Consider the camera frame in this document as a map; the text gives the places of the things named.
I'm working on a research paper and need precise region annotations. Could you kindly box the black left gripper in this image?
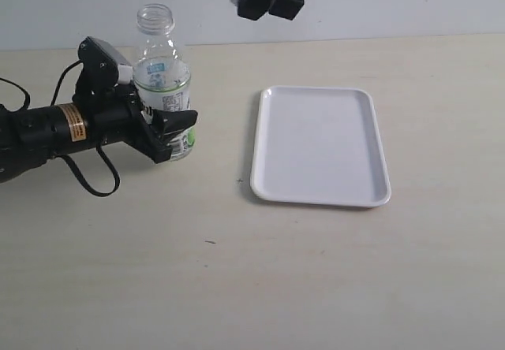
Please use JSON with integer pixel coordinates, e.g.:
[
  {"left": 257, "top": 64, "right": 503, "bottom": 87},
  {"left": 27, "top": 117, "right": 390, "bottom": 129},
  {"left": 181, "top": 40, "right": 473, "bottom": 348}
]
[{"left": 73, "top": 85, "right": 197, "bottom": 164}]

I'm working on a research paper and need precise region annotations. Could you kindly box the clear plastic drink bottle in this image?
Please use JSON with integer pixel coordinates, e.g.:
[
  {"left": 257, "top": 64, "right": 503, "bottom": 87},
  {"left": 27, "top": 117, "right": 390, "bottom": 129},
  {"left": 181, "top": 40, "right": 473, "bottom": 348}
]
[{"left": 132, "top": 3, "right": 197, "bottom": 162}]

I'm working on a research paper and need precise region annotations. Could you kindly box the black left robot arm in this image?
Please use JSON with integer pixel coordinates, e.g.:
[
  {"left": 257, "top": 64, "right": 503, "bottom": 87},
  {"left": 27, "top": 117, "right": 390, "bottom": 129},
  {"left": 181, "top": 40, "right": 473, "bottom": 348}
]
[{"left": 1, "top": 85, "right": 198, "bottom": 182}]

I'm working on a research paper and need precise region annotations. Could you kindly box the white plastic tray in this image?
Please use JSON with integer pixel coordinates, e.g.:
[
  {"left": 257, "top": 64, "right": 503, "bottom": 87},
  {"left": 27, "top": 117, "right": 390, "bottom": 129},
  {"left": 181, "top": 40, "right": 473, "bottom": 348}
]
[{"left": 250, "top": 86, "right": 391, "bottom": 208}]

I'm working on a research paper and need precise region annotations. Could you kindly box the black camera cable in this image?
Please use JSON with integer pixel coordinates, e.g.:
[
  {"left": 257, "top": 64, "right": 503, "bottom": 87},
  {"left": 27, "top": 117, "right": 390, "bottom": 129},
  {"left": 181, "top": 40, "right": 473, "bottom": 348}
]
[{"left": 0, "top": 60, "right": 122, "bottom": 198}]

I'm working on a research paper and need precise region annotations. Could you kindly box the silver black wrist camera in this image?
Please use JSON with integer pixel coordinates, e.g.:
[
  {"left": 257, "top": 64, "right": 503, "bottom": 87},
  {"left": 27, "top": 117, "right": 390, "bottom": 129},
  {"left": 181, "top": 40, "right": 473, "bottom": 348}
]
[{"left": 77, "top": 36, "right": 133, "bottom": 92}]

